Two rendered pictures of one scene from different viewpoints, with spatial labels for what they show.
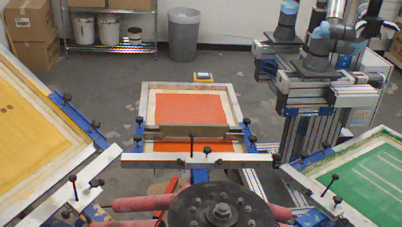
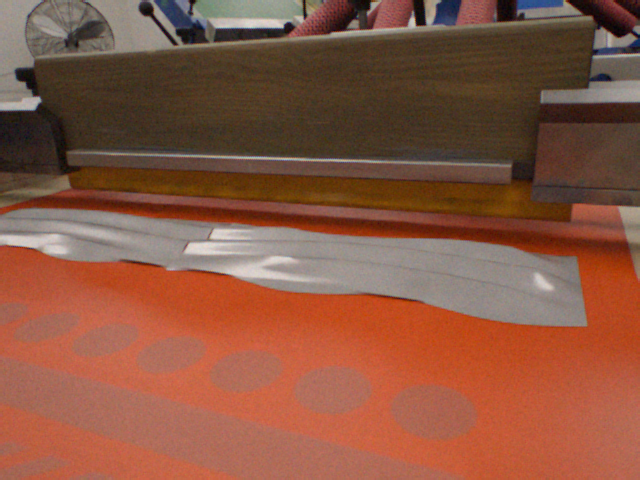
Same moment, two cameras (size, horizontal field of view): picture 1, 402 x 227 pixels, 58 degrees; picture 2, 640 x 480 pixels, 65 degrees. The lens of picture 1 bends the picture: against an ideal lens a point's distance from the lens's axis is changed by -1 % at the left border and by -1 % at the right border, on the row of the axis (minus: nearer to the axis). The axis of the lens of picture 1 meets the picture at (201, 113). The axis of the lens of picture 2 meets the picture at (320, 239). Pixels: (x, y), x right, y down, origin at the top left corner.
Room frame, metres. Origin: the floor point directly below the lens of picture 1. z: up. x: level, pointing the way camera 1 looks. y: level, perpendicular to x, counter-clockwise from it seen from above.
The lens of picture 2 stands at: (1.82, 0.22, 1.04)
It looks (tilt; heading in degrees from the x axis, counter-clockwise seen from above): 19 degrees down; 211
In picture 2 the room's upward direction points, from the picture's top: 3 degrees counter-clockwise
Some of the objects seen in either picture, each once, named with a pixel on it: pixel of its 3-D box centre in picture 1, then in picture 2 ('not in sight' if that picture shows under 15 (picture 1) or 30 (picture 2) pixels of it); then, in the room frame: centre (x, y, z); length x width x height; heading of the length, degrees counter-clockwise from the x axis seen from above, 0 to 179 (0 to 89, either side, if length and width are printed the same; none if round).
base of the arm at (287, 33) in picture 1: (285, 29); not in sight; (2.43, -0.52, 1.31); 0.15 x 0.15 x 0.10
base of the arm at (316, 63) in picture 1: (316, 59); not in sight; (1.95, -0.62, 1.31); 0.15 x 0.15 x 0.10
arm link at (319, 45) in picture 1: (323, 39); not in sight; (1.95, -0.63, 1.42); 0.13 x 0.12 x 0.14; 78
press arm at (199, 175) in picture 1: (199, 177); not in sight; (1.21, -0.02, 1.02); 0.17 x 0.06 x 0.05; 7
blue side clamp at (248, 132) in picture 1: (247, 141); not in sight; (1.56, -0.25, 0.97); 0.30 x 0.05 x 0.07; 7
